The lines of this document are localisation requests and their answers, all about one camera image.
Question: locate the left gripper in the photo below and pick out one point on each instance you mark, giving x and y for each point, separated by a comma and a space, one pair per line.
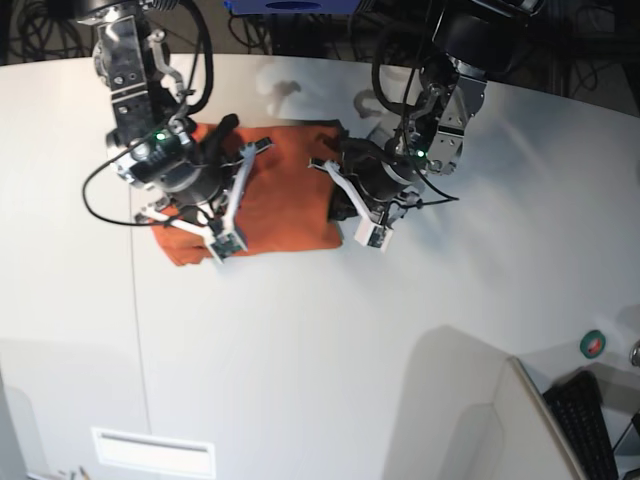
378, 176

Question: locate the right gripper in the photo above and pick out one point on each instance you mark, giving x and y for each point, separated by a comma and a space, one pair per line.
184, 160

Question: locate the orange t-shirt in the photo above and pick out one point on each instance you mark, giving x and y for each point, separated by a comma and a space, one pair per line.
285, 207

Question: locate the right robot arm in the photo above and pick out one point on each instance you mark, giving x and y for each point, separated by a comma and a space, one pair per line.
133, 61

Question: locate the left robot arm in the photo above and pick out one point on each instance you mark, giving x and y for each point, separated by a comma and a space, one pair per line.
453, 46

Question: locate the blue box with oval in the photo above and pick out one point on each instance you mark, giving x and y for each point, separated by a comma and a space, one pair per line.
250, 7

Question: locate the white table partition panel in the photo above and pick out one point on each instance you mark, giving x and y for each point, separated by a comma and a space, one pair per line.
479, 420

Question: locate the green tape roll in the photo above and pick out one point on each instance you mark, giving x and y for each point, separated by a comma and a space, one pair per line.
592, 344

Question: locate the black keyboard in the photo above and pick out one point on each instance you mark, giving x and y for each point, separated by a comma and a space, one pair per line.
576, 407

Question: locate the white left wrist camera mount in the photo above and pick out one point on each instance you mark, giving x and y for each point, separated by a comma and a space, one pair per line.
374, 230

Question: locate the white cable slot cover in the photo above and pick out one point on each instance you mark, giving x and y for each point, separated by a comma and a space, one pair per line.
152, 454

